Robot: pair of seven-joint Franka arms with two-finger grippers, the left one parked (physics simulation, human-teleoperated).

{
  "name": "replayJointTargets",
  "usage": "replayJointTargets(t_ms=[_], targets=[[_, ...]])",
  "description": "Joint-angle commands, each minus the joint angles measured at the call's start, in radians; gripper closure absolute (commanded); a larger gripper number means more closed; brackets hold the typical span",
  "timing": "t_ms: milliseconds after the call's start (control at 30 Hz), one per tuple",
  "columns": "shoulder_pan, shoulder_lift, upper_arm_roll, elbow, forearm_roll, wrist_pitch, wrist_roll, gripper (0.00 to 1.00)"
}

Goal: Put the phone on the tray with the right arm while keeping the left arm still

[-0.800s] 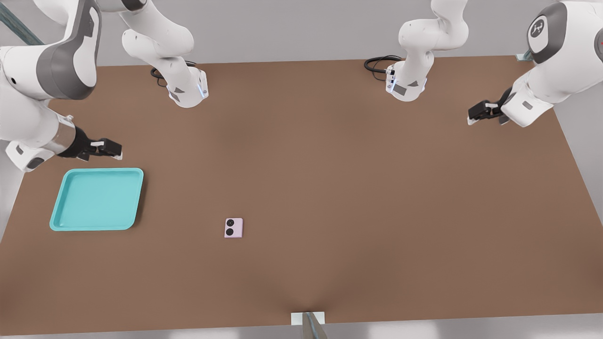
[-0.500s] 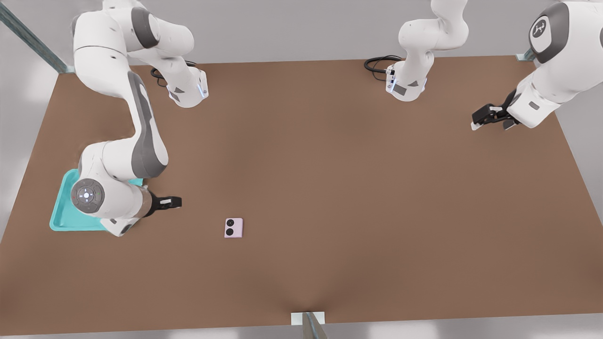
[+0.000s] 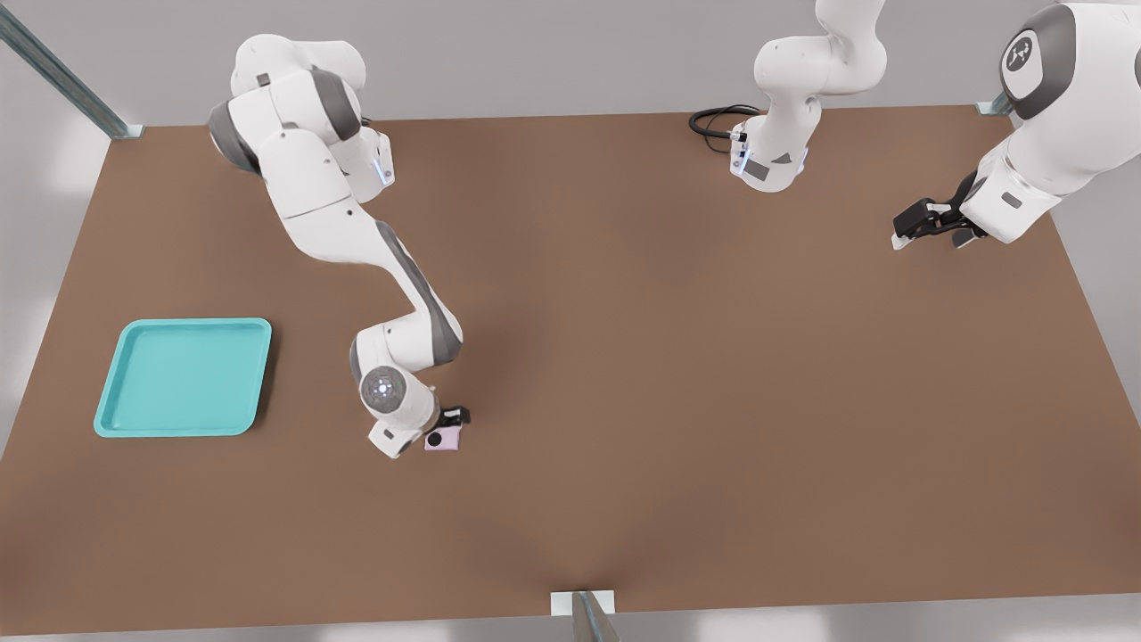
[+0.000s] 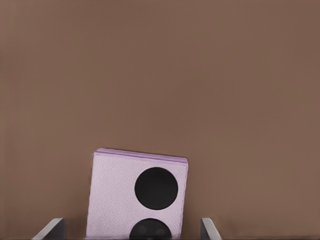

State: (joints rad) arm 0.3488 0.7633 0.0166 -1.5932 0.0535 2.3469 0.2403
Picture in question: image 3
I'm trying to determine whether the pale blue-green tray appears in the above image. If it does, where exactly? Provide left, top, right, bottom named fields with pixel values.
left=93, top=317, right=274, bottom=439

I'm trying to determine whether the black cable loop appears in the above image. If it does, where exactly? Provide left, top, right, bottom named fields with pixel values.
left=688, top=104, right=764, bottom=155

